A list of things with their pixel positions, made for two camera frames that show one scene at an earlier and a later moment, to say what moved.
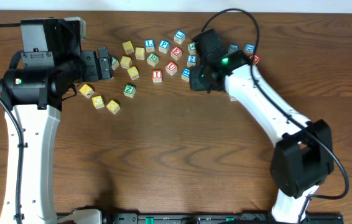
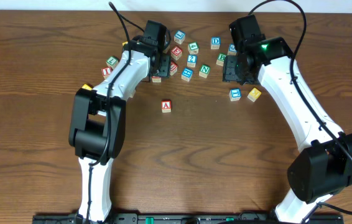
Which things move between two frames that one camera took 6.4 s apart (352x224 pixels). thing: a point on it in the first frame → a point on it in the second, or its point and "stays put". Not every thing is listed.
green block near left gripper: [115, 63] stays put
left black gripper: [104, 65] → [165, 70]
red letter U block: [171, 68] stays put
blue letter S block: [234, 46] stays put
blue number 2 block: [191, 60] stays put
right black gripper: [196, 82] → [229, 73]
